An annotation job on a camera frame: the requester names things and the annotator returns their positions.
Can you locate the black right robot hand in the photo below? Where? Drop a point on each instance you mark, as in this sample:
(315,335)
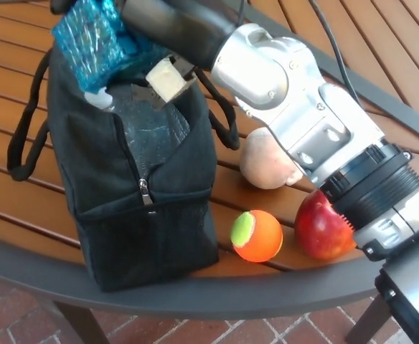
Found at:
(181,25)

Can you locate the blue foil rubik cube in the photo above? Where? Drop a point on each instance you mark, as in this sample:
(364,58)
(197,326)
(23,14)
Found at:
(87,46)

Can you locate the clear plastic water bottle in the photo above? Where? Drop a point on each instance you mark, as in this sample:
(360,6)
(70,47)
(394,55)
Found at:
(98,100)

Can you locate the red apple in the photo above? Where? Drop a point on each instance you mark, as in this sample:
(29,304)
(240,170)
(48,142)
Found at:
(317,233)

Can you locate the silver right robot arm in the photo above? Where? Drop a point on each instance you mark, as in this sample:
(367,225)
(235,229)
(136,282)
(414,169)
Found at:
(302,107)

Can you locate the cream round soft toy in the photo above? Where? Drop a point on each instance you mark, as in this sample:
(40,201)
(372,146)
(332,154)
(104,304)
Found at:
(259,165)

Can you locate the dark grey insulated lunch bag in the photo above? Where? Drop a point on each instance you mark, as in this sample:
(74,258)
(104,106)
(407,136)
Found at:
(87,161)

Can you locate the orange and green tennis ball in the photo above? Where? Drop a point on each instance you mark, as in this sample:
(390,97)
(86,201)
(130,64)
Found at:
(263,240)

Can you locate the dark metal table leg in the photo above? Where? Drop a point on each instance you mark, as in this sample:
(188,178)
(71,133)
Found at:
(82,328)
(369,319)

